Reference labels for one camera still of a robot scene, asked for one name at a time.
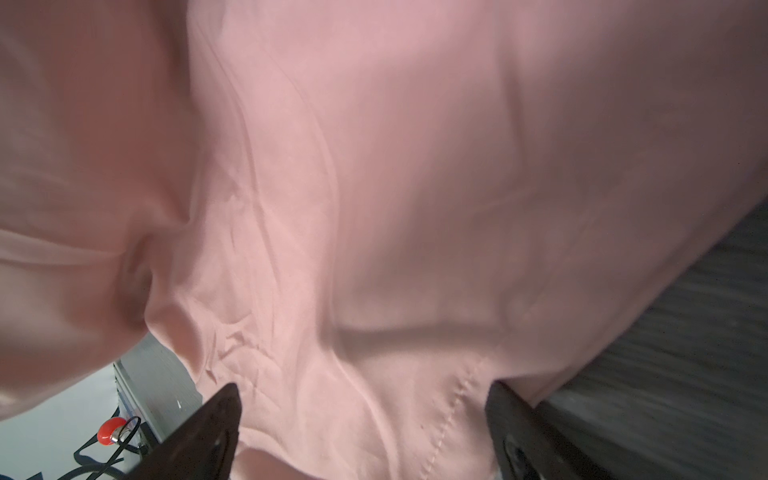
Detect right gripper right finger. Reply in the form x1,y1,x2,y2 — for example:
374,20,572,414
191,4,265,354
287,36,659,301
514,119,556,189
485,381,612,480

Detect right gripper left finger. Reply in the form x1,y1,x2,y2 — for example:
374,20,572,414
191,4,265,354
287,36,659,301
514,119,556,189
125,383,242,480

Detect red emergency stop button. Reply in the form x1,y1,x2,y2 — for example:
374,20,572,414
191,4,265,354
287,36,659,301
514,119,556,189
96,417,128,446

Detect pink shorts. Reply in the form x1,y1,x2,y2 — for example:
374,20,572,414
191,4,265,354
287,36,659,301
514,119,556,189
1,1,767,479

